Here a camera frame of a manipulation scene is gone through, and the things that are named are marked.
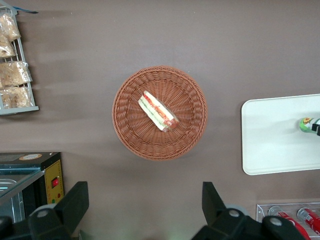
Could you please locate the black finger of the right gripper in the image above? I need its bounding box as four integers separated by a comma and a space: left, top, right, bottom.
311, 119, 320, 137

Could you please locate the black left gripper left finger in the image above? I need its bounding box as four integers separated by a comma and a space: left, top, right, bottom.
28, 181, 90, 240

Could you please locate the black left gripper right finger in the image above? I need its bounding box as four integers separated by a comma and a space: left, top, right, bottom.
191, 181, 307, 240

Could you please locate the green gum bottle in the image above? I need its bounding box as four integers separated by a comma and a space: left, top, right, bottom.
299, 117, 317, 133

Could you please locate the white rectangular tray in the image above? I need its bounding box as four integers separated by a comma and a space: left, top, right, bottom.
240, 93, 320, 176

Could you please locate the clear acrylic can holder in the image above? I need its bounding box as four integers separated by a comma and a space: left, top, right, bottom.
255, 202, 320, 240

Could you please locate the black food warmer cabinet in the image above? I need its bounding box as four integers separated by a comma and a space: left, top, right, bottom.
0, 151, 65, 224

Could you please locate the red cola can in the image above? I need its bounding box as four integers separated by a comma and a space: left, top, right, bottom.
296, 207, 320, 230
268, 205, 312, 240

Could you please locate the brown round wicker basket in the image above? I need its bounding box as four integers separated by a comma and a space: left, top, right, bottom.
111, 65, 209, 162

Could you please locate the bagged bread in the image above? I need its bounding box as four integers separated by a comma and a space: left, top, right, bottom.
0, 60, 34, 89
0, 13, 22, 42
0, 85, 34, 109
0, 34, 18, 59

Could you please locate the wrapped sandwich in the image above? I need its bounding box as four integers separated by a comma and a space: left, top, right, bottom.
138, 90, 180, 133

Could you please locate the blue tape strip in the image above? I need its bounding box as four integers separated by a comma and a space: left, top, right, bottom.
14, 6, 39, 15

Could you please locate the grey wire display rack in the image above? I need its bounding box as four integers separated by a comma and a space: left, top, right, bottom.
0, 6, 40, 116

